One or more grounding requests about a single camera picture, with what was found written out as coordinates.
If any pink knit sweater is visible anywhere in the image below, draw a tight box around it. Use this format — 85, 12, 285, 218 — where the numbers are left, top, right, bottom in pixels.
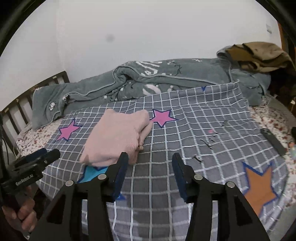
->
79, 109, 153, 167

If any brown clothes pile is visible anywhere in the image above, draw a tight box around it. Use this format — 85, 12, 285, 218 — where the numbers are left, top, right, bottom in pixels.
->
226, 42, 295, 73

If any person's left hand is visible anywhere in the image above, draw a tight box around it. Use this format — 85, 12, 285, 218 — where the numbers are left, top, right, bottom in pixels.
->
1, 186, 38, 232

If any dark wooden headboard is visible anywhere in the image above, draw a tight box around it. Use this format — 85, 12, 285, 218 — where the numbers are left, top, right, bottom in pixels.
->
1, 71, 70, 156

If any black smartphone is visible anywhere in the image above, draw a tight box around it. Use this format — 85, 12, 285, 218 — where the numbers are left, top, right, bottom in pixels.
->
260, 128, 287, 157

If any small blue white toy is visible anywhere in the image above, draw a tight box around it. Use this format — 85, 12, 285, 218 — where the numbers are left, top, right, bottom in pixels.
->
288, 141, 296, 161

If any grey checked star bedcover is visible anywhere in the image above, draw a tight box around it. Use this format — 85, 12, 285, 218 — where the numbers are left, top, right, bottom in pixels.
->
38, 83, 288, 240

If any grey-green fleece blanket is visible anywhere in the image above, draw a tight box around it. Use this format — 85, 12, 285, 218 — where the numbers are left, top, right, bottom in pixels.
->
31, 54, 271, 131

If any wooden door frame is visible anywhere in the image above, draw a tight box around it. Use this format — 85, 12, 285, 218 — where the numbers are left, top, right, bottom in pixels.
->
278, 23, 295, 61

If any white wall switch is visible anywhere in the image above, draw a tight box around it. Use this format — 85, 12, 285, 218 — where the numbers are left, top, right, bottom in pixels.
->
266, 24, 272, 34

